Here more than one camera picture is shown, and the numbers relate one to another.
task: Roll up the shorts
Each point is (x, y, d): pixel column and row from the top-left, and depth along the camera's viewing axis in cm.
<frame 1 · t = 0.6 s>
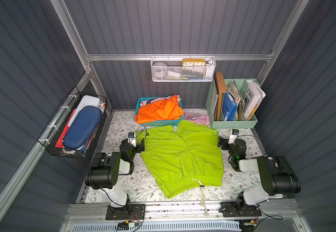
left hand: (136, 138, 94), fingers open
right hand: (230, 136, 93), fingers open
lime green shorts: (184, 159, 92), point 2 cm above the table
teal plastic laundry basket: (171, 123, 107), point 6 cm above the table
orange garment: (167, 108, 105), point 14 cm above the table
pink pouch: (197, 118, 117), on the table
mint green file organizer: (238, 88, 104), point 24 cm above the table
blue folder: (230, 107, 100), point 18 cm above the table
white book: (254, 96, 96), point 26 cm above the table
brown cardboard board: (221, 89, 89), point 33 cm above the table

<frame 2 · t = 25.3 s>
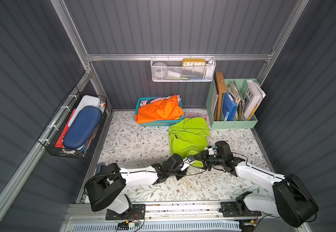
left hand: (188, 167, 82), fingers closed
right hand: (195, 158, 81), fingers open
lime green shorts: (188, 136, 102), point 4 cm above the table
the other named things where they were.

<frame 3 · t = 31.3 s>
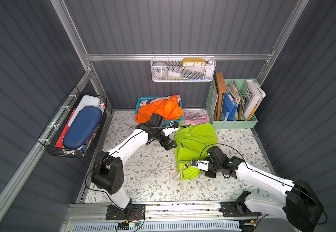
left hand: (172, 139, 85), fingers open
right hand: (203, 164, 84), fingers closed
lime green shorts: (192, 142, 100), point 2 cm above the table
the other named things where they were.

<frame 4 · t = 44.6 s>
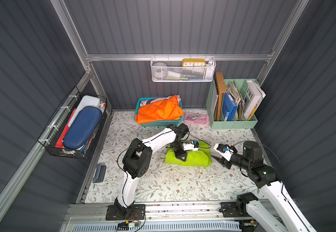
left hand: (184, 158, 87), fingers closed
right hand: (220, 148, 74), fingers open
lime green shorts: (202, 157, 86), point 9 cm above the table
grey blue clip object: (100, 174, 85), point 3 cm above the table
the other named things where they were.

